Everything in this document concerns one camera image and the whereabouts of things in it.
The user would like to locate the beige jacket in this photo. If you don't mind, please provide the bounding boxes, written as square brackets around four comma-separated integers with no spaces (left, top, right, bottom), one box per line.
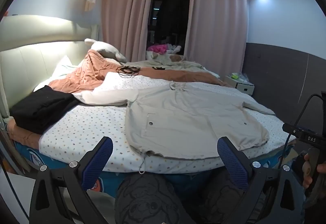
[124,81,276,174]

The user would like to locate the beige crumpled blanket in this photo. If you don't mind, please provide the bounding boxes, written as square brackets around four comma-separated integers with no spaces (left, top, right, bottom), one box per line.
[127,52,219,78]

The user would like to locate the black cable bundle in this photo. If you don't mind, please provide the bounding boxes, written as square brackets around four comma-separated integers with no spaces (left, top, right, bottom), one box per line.
[116,65,141,78]

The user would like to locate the orange quilt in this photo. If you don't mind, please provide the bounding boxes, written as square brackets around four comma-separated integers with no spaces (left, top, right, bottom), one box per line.
[8,49,230,143]

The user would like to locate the person's right leg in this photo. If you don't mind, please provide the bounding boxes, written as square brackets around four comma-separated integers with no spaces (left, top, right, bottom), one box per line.
[201,170,255,224]

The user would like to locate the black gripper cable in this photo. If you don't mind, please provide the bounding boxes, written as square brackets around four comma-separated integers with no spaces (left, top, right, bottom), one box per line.
[281,94,323,168]

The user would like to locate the person's right hand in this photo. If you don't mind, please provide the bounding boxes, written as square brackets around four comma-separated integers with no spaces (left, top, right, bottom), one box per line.
[303,153,326,185]

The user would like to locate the person's leg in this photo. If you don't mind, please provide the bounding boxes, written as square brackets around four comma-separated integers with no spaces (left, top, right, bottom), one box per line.
[201,170,255,224]
[115,172,194,224]

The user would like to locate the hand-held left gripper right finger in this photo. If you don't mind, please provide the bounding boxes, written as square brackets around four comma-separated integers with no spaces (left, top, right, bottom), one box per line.
[217,137,306,224]

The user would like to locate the white dotted blanket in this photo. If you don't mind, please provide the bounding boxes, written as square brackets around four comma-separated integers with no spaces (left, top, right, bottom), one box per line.
[39,72,297,173]

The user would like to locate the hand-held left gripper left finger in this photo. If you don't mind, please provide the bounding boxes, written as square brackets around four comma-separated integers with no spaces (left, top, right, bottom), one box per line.
[29,136,114,224]

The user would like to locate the pale white pillow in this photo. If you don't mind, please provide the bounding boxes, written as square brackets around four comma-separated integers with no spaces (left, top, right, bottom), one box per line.
[33,55,82,92]

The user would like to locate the blue mattress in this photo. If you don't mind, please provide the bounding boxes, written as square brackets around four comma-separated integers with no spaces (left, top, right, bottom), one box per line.
[13,137,283,199]

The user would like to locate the grey pillow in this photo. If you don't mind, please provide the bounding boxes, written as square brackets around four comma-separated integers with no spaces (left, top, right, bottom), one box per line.
[85,39,127,63]

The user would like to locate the cream padded headboard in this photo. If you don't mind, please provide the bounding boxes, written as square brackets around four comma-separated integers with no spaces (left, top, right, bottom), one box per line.
[0,14,99,117]

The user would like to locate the pink plush toy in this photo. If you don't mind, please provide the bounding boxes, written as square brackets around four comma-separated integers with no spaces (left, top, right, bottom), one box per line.
[148,44,167,54]

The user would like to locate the dark window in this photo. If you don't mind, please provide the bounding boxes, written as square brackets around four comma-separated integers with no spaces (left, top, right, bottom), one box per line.
[146,0,192,55]

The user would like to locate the person's right forearm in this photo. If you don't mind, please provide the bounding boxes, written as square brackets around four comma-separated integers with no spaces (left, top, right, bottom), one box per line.
[302,183,326,224]

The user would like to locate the black folded clothes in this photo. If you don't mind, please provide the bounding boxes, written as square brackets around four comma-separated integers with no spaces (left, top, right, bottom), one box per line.
[10,85,82,135]

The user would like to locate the person's left leg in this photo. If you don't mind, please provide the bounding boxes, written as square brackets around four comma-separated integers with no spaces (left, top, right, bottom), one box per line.
[115,172,194,224]

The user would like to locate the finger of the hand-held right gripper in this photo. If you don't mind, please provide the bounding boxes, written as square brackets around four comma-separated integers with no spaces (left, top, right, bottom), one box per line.
[282,123,307,142]

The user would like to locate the white nightstand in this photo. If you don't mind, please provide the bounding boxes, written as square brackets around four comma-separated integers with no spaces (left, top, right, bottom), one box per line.
[224,75,255,96]

